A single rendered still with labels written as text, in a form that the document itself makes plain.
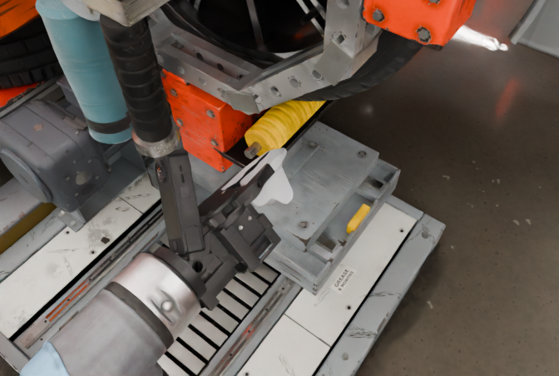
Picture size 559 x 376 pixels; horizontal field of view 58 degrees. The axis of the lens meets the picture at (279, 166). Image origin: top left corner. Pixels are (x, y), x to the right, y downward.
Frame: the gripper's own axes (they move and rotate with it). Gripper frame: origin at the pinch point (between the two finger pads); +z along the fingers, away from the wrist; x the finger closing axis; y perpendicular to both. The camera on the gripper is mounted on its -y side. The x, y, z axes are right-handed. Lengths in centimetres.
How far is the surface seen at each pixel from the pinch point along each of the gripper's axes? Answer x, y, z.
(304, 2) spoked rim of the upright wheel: 0.9, -12.1, 17.6
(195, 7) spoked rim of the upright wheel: -20.8, -21.1, 17.5
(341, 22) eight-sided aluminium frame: 14.6, -9.0, 7.0
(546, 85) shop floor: -31, 58, 119
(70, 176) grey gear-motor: -51, -11, -9
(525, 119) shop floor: -31, 58, 100
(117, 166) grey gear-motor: -80, -4, 9
